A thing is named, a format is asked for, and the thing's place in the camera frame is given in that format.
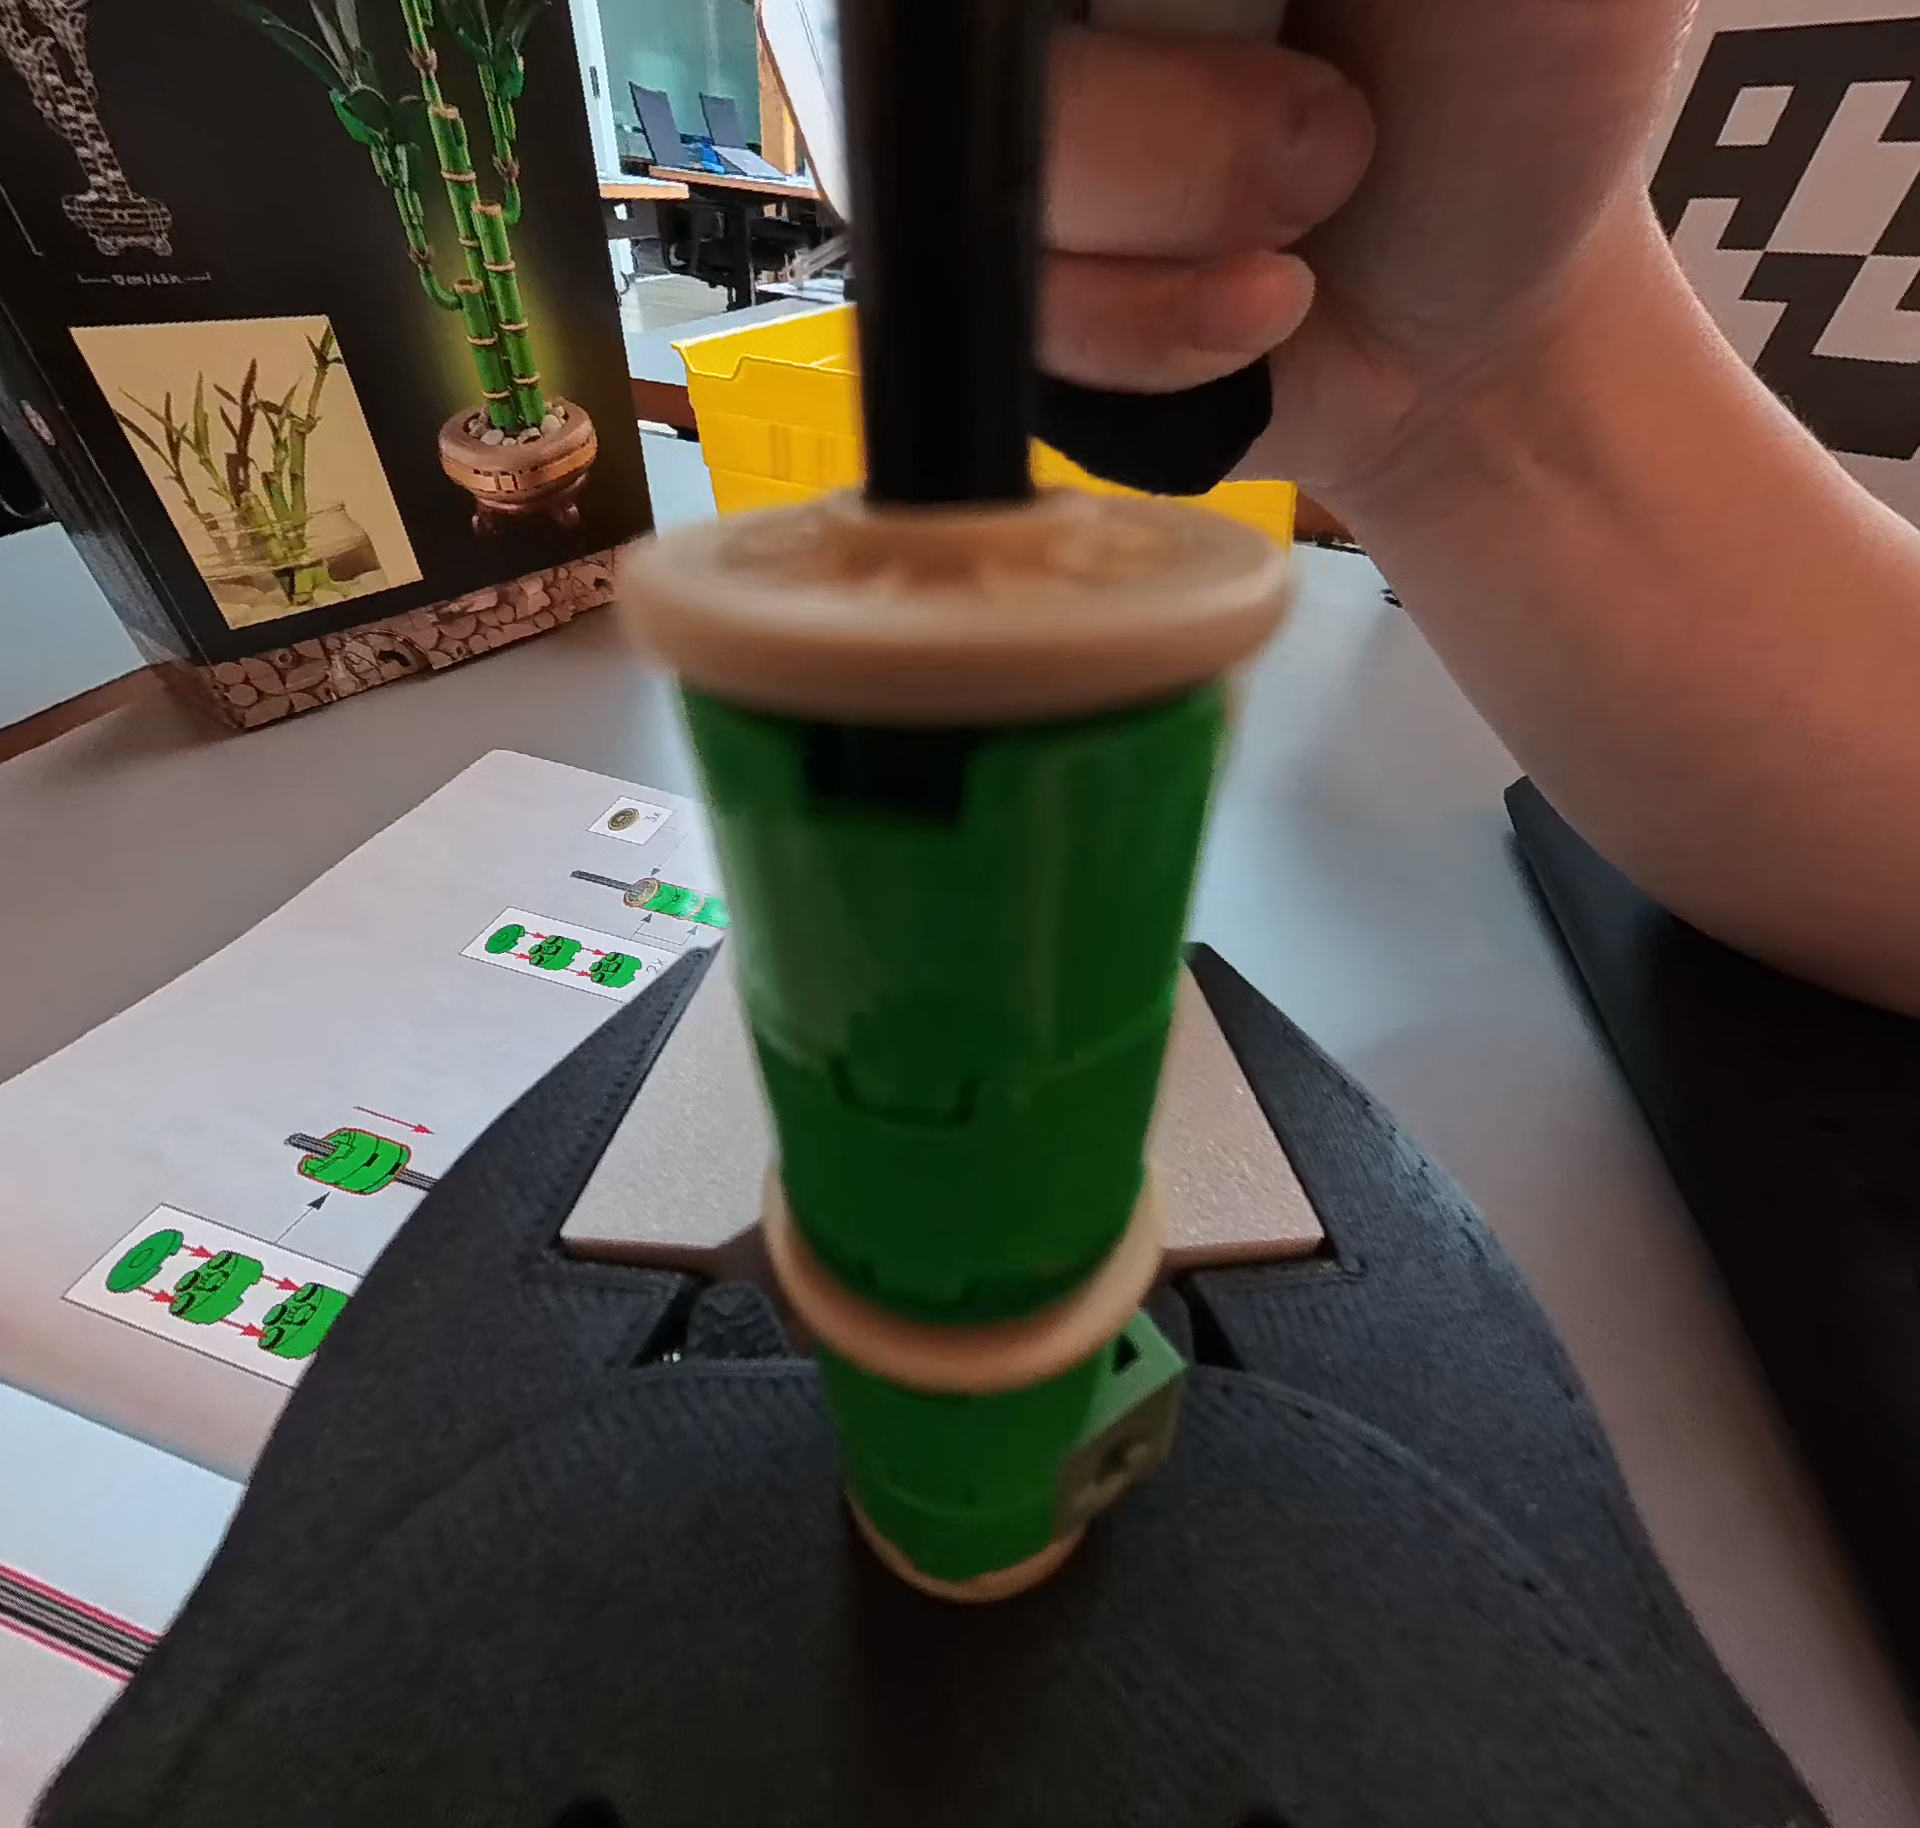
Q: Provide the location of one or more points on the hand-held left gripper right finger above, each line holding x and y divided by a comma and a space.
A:
1236, 1169

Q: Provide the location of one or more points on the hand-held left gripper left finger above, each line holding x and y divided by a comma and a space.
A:
660, 1169

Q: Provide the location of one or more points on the toy bamboo stalk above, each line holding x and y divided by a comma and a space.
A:
945, 958

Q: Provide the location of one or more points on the person's right forearm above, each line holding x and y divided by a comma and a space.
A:
1681, 658

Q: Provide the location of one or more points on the person's right hand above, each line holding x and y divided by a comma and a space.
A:
1471, 179

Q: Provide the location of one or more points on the building instruction booklet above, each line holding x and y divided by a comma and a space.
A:
300, 989

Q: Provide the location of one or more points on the dark open laptop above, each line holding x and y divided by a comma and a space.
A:
727, 125
657, 114

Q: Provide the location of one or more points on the yellow plastic bin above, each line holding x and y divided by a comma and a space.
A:
766, 418

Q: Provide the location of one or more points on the framed marker sign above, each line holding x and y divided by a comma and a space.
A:
1801, 134

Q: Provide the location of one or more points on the black toy set box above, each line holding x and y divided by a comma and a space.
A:
300, 283

